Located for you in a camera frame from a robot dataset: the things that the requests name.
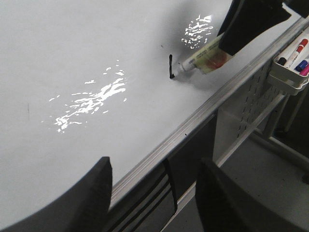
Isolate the white glossy whiteboard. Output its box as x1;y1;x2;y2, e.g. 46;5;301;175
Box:
0;0;299;229

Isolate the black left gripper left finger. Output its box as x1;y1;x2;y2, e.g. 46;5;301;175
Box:
4;157;112;232

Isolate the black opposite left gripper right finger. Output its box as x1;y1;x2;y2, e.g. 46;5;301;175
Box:
218;0;291;56

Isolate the white whiteboard marker black tip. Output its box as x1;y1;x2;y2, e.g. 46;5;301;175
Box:
173;34;233;76

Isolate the white perforated metal panel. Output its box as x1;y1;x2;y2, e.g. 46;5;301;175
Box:
213;60;283;166

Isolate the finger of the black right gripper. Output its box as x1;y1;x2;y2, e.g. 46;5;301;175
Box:
195;159;309;232

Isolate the pink marker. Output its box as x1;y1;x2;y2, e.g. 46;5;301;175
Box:
299;65;309;76

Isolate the blue capped marker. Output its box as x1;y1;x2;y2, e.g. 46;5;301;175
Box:
294;59;309;72

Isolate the red capped marker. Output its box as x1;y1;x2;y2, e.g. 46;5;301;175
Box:
284;38;309;68

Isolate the black capped marker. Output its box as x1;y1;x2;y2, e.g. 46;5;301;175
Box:
277;57;287;66

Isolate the aluminium whiteboard frame rail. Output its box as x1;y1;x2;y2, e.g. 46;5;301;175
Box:
110;18;309;208

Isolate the white plastic marker tray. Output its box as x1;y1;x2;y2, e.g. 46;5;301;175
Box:
267;32;309;96

